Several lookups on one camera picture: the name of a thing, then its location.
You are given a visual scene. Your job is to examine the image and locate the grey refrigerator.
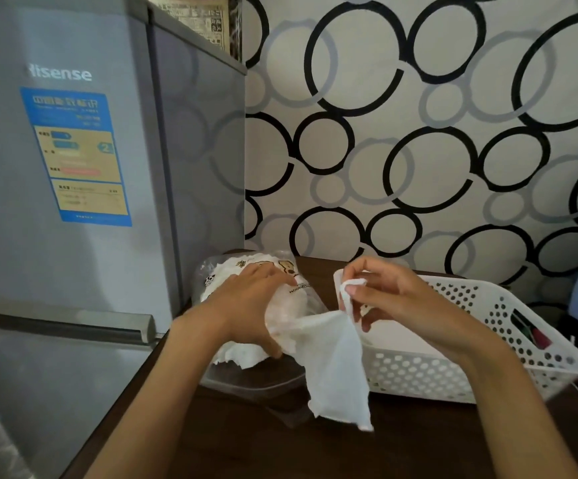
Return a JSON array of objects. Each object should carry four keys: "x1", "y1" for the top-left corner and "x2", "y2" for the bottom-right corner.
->
[{"x1": 0, "y1": 0, "x2": 248, "y2": 479}]

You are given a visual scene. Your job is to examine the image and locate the person's right forearm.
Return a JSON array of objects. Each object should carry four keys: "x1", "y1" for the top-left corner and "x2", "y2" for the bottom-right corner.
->
[{"x1": 453, "y1": 328, "x2": 578, "y2": 479}]

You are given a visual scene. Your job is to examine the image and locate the person's right hand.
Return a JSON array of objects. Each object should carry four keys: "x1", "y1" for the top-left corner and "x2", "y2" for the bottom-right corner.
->
[{"x1": 341, "y1": 256, "x2": 494, "y2": 366}]

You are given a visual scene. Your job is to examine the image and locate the blue energy label sticker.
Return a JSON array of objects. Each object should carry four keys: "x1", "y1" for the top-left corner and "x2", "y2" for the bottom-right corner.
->
[{"x1": 20, "y1": 87, "x2": 133, "y2": 228}]

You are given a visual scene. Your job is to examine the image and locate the red packet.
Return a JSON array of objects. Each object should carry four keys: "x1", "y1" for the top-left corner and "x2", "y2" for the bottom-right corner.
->
[{"x1": 530, "y1": 326, "x2": 553, "y2": 351}]

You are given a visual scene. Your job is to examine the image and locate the plastic-wrapped white tissue pack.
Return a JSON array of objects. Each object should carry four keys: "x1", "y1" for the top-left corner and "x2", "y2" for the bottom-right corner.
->
[{"x1": 191, "y1": 249, "x2": 330, "y2": 427}]

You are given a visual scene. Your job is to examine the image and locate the person's left forearm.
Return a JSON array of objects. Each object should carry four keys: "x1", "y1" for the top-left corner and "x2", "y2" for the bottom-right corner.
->
[{"x1": 83, "y1": 314, "x2": 231, "y2": 479}]

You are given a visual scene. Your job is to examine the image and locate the person's left hand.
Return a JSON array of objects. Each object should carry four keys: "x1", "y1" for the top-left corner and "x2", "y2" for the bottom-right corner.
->
[{"x1": 181, "y1": 262, "x2": 299, "y2": 359}]

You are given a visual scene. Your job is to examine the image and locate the white tissue sheet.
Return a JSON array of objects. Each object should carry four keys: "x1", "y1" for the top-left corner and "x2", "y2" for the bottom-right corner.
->
[{"x1": 268, "y1": 277, "x2": 375, "y2": 433}]

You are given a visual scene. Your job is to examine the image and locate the printed cardboard box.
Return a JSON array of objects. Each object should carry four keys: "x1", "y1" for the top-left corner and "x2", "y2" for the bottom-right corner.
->
[{"x1": 146, "y1": 0, "x2": 244, "y2": 63}]

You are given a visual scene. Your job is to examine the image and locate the white perforated plastic basket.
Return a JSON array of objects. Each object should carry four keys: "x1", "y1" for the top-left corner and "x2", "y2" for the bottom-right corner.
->
[{"x1": 332, "y1": 267, "x2": 578, "y2": 405}]

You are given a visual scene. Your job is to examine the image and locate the green packet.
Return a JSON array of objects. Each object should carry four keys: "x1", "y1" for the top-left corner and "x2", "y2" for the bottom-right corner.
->
[{"x1": 512, "y1": 310, "x2": 536, "y2": 337}]

